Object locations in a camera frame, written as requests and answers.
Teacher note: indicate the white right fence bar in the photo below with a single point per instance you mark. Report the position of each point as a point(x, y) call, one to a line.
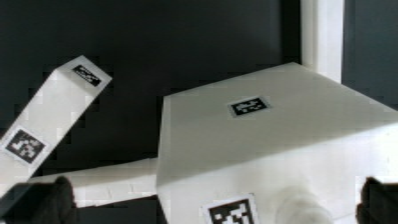
point(109, 184)

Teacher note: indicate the white front fence bar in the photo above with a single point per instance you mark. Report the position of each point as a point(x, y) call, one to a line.
point(322, 17)

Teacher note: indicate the white cabinet body box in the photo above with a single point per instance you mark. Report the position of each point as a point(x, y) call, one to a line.
point(274, 141)

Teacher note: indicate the white fence bar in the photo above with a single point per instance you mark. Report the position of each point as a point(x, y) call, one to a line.
point(322, 17)
point(109, 184)

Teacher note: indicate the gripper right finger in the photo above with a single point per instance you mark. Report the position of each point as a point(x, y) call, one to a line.
point(378, 208)

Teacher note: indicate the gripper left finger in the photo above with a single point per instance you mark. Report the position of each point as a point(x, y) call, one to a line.
point(38, 203)

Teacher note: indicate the white cabinet block with hole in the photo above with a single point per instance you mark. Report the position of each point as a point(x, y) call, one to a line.
point(63, 98)

